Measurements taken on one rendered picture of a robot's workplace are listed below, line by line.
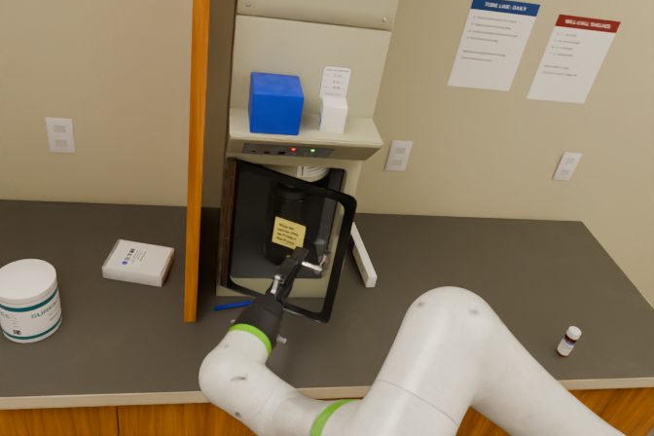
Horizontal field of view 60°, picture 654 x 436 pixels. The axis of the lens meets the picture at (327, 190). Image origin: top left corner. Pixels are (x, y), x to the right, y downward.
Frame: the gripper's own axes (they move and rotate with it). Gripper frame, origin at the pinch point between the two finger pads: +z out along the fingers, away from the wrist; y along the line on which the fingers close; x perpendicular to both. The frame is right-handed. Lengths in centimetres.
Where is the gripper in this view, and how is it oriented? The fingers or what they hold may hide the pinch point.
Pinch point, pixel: (296, 261)
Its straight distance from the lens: 131.9
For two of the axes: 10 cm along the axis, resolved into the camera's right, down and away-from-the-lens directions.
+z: 3.0, -5.0, 8.1
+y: 1.6, -8.2, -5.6
